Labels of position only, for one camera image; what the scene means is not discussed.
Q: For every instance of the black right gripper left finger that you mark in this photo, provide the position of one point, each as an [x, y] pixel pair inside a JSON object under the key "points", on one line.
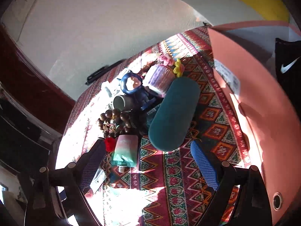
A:
{"points": [[58, 194]]}

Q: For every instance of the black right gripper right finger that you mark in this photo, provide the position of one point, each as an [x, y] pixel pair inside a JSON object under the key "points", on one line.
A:
{"points": [[252, 205]]}

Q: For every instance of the blue cat figurine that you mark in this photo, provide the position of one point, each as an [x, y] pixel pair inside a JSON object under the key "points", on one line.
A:
{"points": [[144, 99]]}

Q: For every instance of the pink green tube pouch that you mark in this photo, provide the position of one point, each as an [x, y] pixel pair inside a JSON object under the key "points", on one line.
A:
{"points": [[125, 153]]}

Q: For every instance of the pink storage box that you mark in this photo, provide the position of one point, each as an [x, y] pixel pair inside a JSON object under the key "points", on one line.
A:
{"points": [[269, 118]]}

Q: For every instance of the patterned red tablecloth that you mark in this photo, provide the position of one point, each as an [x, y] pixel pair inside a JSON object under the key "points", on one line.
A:
{"points": [[165, 187]]}

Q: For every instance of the dark metal cup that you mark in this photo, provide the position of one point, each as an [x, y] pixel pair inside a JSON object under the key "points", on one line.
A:
{"points": [[124, 102]]}

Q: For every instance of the black remote control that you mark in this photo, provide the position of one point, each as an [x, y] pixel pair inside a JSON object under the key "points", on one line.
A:
{"points": [[97, 74]]}

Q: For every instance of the dark red wooden door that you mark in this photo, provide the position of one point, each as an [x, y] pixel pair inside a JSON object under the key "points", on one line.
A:
{"points": [[32, 89]]}

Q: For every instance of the teal glasses case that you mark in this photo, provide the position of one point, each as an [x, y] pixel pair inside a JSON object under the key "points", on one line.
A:
{"points": [[174, 116]]}

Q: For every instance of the white box label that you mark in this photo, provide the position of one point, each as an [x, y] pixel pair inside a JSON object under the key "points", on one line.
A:
{"points": [[228, 76]]}

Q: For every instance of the purple woven flower basket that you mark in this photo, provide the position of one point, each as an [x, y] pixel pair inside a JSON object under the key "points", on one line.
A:
{"points": [[158, 79]]}

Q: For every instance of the yellow flower decoration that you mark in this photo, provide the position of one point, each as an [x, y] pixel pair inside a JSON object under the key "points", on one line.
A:
{"points": [[178, 68]]}

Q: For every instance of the pink flower decoration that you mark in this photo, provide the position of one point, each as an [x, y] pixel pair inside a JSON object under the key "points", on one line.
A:
{"points": [[166, 59]]}

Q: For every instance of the black nike bag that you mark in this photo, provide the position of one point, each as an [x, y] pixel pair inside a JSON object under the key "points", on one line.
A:
{"points": [[287, 65]]}

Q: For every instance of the white foam block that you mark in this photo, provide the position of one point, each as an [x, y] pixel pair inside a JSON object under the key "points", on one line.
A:
{"points": [[216, 12]]}

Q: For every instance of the yellow pillow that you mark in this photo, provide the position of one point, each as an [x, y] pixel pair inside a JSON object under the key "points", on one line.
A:
{"points": [[271, 10]]}

